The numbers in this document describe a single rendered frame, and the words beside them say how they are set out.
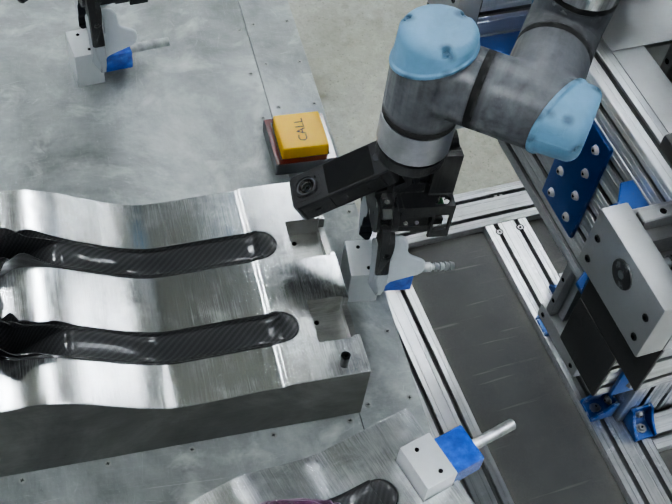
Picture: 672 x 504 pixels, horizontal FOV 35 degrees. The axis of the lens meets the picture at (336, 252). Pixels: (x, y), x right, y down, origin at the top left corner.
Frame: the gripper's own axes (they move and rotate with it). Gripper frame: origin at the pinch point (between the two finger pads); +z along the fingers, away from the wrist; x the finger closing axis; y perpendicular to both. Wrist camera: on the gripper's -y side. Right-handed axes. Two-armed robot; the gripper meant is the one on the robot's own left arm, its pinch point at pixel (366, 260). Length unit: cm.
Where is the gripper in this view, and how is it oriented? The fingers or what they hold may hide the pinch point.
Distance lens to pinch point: 122.3
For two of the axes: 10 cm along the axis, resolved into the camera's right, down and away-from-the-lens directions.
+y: 9.8, -0.5, 1.6
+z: -1.0, 5.9, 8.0
